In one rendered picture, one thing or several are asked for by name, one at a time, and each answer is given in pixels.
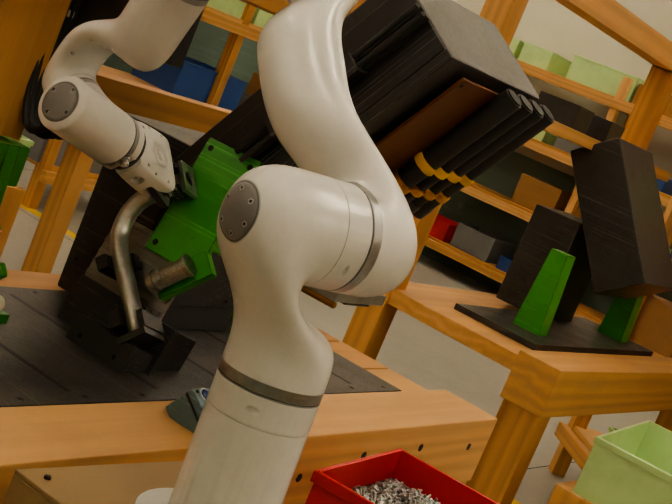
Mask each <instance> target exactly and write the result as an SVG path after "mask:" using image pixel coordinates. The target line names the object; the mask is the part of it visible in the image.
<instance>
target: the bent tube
mask: <svg viewBox="0 0 672 504"><path fill-rule="evenodd" d="M177 162H178V169H179V173H178V174H176V175H174V176H175V184H180V185H181V187H182V191H183V192H185V193H186V194H187V195H189V196H190V197H192V198H193V199H196V198H198V194H197V188H196V182H195V176H194V170H193V168H192V167H190V166H189V165H188V164H186V163H185V162H184V161H182V160H180V161H177ZM153 203H156V201H155V200H154V198H153V199H150V198H147V197H145V196H144V195H142V194H141V193H139V192H136V193H135V194H134V195H133V196H131V197H130V198H129V199H128V200H127V201H126V203H125V204H124V205H123V206H122V208H121V209H120V211H119V213H118V214H117V216H116V218H115V221H114V223H113V226H112V230H111V235H110V253H111V257H112V262H113V266H114V271H115V275H116V280H117V285H118V289H119V294H120V298H121V303H122V307H123V312H124V316H125V321H126V325H127V330H128V333H129V332H131V331H133V330H135V329H137V328H139V327H140V326H139V321H138V317H137V312H136V310H138V309H140V308H142V304H141V300H140V296H139V291H138V287H137V283H136V278H135V274H134V269H133V265H132V261H131V256H130V252H129V235H130V231H131V228H132V226H133V224H134V222H135V220H136V219H137V217H138V216H139V215H140V214H141V213H142V211H144V210H145V209H146V208H147V207H148V206H150V205H152V204H153Z"/></svg>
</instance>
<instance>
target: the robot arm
mask: <svg viewBox="0 0 672 504"><path fill-rule="evenodd" d="M287 1H288V3H289V6H287V7H285V8H283V9H282V10H280V11H279V12H277V13H276V14H275V15H274V16H272V17H271V18H270V20H269V21H268V22H267V23H266V24H265V26H264V27H263V29H262V31H261V33H260V35H259V38H258V43H257V60H258V69H259V77H260V84H261V91H262V96H263V101H264V105H265V109H266V112H267V115H268V118H269V120H270V123H271V125H272V127H273V130H274V132H275V134H276V136H277V138H278V139H279V141H280V143H281V144H282V146H283V147H284V149H285V150H286V151H287V153H288V154H289V155H290V157H291V158H292V159H293V161H294V162H295V163H296V165H297V166H298V167H299V168H296V167H292V166H287V165H278V164H272V165H264V166H259V167H256V168H253V169H251V170H249V171H248V172H246V173H244V174H243V175H242V176H241V177H240V178H238V180H237V181H236V182H235V183H234V184H233V185H232V187H231V188H230V190H229V191H228V193H227V194H226V196H225V198H224V200H223V202H222V205H221V207H220V210H219V214H218V218H217V230H216V231H217V240H218V246H219V250H220V253H221V257H222V260H223V263H224V267H225V270H226V273H227V276H228V279H229V282H230V287H231V291H232V297H233V308H234V310H233V322H232V327H231V331H230V335H229V338H228V341H227V343H226V346H225V349H224V352H223V354H222V357H221V360H220V363H219V366H218V368H217V371H216V374H215V376H214V379H213V382H212V384H211V387H210V390H209V393H208V396H207V398H206V401H205V404H204V407H203V409H202V412H201V415H200V418H199V420H198V423H197V426H196V428H195V431H194V434H193V437H192V439H191V442H190V445H189V448H188V450H187V453H186V456H185V459H184V461H183V464H182V467H181V469H180V472H179V475H178V478H177V480H176V483H175V486H174V488H156V489H151V490H147V491H145V492H143V493H141V494H140V495H139V496H138V497H137V499H136V502H135V504H282V503H283V501H284V498H285V495H286V493H287V490H288V488H289V485H290V482H291V480H292V477H293V474H294V472H295V469H296V466H297V464H298V461H299V458H300V456H301V453H302V451H303V448H304V445H305V443H306V440H307V437H308V435H309V432H310V429H311V426H312V424H313V421H314V418H315V416H316V413H317V411H318V408H319V405H320V403H321V401H322V398H323V395H324V393H325V390H326V387H327V384H328V381H329V378H330V375H331V372H332V367H333V362H334V355H333V350H332V347H331V345H330V343H329V341H328V340H327V339H326V337H325V336H324V335H323V334H322V333H321V332H320V331H319V330H318V329H317V328H316V327H315V326H314V325H312V324H311V323H310V322H309V321H308V320H306V319H305V318H304V317H303V315H302V312H301V309H300V293H301V289H302V287H303V285H304V286H309V287H313V288H317V289H322V290H326V291H331V292H335V293H340V294H345V295H350V296H356V297H374V296H380V295H383V294H385V293H388V292H390V291H392V290H394V289H395V288H396V287H398V286H399V285H400V284H401V283H402V282H403V281H404V280H405V278H406V277H407V276H408V275H409V273H410V271H411V269H412V267H413V265H414V262H415V257H416V252H417V232H416V227H415V222H414V219H413V216H412V213H411V210H410V208H409V205H408V203H407V201H406V198H405V196H404V194H403V192H402V190H401V188H400V187H399V185H398V183H397V181H396V179H395V177H394V176H393V174H392V172H391V170H390V169H389V167H388V165H387V164H386V162H385V160H384V159H383V157H382V155H381V154H380V152H379V150H378V149H377V147H376V146H375V144H374V142H373V141H372V139H371V137H370V136H369V134H368V132H367V131H366V129H365V127H364V126H363V124H362V122H361V120H360V118H359V116H358V115H357V113H356V110H355V107H354V105H353V102H352V99H351V95H350V91H349V86H348V80H347V74H346V67H345V61H344V54H343V48H342V25H343V22H344V19H345V17H346V15H347V14H348V13H349V11H350V10H351V9H352V8H353V7H354V6H355V4H356V3H357V2H358V1H359V0H287ZM208 2H209V0H129V2H128V3H127V5H126V7H125V8H124V10H123V11H122V13H121V14H120V16H119V17H117V18H115V19H107V20H94V21H89V22H85V23H83V24H81V25H79V26H77V27H75V28H74V29H73V30H72V31H70V32H69V33H68V35H67V36H66V37H65V38H64V39H63V41H62V42H61V44H60V45H59V46H58V48H57V49H56V51H55V52H54V54H53V56H52V57H51V59H50V61H49V62H48V64H47V66H46V68H45V70H44V73H43V76H42V88H43V94H42V96H41V98H40V101H39V105H38V115H39V119H40V121H41V123H42V124H43V125H44V126H45V127H46V128H47V129H49V130H50V131H52V132H53V133H55V134H56V135H58V136H59V137H61V138H62V139H64V140H65V141H67V142H68V143H70V144H71V145H73V146H74V147H76V148H77V149H79V150H80V151H82V152H83V153H85V154H86V155H88V156H89V157H91V158H92V159H94V160H95V161H97V162H98V163H100V164H101V165H103V166H104V167H106V168H108V169H115V170H116V172H117V173H118V174H119V175H120V176H121V177H122V178H123V179H124V180H125V181H126V182H127V183H128V184H129V185H130V186H131V187H133V188H134V189H135V190H136V191H138V192H139V193H141V194H142V195H144V196H145V197H147V198H150V199H153V198H154V200H155V201H156V203H157V204H158V205H159V207H160V208H161V209H163V208H165V207H168V206H169V202H170V199H171V200H172V201H174V202H179V201H182V200H184V198H186V197H189V195H187V194H186V193H185V192H183V191H182V187H181V185H180V184H175V176H174V175H176V174H178V173H179V169H178V164H177V163H174V160H173V158H172V157H171V151H170V146H169V142H168V140H167V139H166V138H165V137H164V136H163V135H162V134H161V133H159V132H158V131H156V130H155V129H153V128H151V127H150V126H148V125H146V124H144V123H142V122H139V121H136V120H135V119H133V118H132V117H131V116H129V115H128V114H127V113H125V112H124V111H123V110H121V109H120V108H119V107H117V106H116V105H115V104H114V103H113V102H112V101H111V100H110V99H109V98H108V97H107V96H106V95H105V94H104V92H103V91H102V90H101V88H100V86H99V85H98V83H97V81H96V75H97V73H98V71H99V69H100V68H101V66H102V65H103V64H104V62H105V61H106V60H107V59H108V58H109V57H110V56H111V55H112V54H113V53H114V54H116V55H117V56H118V57H119V58H121V59H122V60H123V61H124V62H125V63H127V64H128V65H130V66H131V67H133V68H135V69H137V70H140V71H144V72H148V71H153V70H155V69H157V68H159V67H160V66H162V65H163V64H164V63H165V62H166V61H167V60H168V59H169V58H170V56H171V55H172V54H173V52H174V51H175V49H176V48H177V46H178V45H179V44H180V42H181V41H182V39H183V38H184V36H185V35H186V33H187V32H188V31H189V29H190V28H191V26H192V25H193V24H194V22H195V21H196V19H197V18H198V16H199V15H200V14H201V12H202V11H203V9H204V8H205V6H206V5H207V3H208Z"/></svg>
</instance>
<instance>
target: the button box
mask: <svg viewBox="0 0 672 504"><path fill-rule="evenodd" d="M203 389H206V390H207V391H209V390H210V388H194V389H191V390H190V391H189V392H186V394H184V395H182V396H181V397H179V398H178V399H176V400H175V401H173V402H172V403H170V404H169V405H167V406H166V410H167V413H168V415H169V417H170V418H171V419H173V420H174V421H176V422H177V423H179V424H180V425H182V426H183V427H185V428H186V429H188V430H189V431H191V432H192V433H194V431H195V428H196V426H197V423H198V420H199V418H200V415H201V412H202V409H203V407H204V404H205V401H206V400H205V399H204V397H203V395H202V390H203Z"/></svg>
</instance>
